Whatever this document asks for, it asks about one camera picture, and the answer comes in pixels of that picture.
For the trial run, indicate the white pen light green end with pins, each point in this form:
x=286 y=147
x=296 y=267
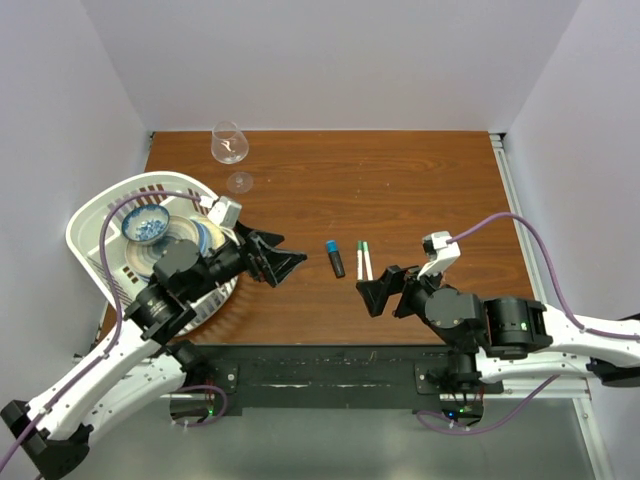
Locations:
x=367 y=261

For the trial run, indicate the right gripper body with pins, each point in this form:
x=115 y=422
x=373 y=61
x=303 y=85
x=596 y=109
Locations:
x=413 y=290

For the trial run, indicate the black blue highlighter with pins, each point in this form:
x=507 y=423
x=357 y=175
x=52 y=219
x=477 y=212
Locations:
x=335 y=259

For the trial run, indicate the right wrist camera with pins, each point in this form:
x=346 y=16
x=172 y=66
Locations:
x=441 y=250

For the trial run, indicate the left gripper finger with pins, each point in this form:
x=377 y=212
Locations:
x=281 y=264
x=259 y=241

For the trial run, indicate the white pen dark green end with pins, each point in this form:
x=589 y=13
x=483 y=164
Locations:
x=360 y=261

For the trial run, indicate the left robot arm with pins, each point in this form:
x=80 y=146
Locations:
x=129 y=367

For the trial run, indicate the blue patterned bowl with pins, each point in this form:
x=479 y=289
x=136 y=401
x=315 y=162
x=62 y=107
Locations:
x=146 y=224

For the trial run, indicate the stacked plates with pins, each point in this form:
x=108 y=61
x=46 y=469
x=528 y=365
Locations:
x=141 y=258

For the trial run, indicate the clear wine glass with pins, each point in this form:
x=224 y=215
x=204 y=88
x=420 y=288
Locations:
x=229 y=146

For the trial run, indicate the white plastic basket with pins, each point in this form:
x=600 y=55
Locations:
x=84 y=228

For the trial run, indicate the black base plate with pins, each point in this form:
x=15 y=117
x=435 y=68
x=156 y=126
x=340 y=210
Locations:
x=232 y=378

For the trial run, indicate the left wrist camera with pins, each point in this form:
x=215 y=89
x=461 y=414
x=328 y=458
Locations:
x=223 y=212

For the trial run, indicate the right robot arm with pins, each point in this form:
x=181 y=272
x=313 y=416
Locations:
x=491 y=340

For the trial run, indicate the aluminium frame rail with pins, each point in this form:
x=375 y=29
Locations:
x=574 y=388

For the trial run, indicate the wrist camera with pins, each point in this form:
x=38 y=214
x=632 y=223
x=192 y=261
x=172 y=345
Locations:
x=441 y=250
x=223 y=212

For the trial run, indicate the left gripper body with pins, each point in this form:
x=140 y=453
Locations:
x=256 y=267

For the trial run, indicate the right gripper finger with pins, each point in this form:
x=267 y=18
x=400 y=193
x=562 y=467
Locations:
x=375 y=303
x=386 y=285

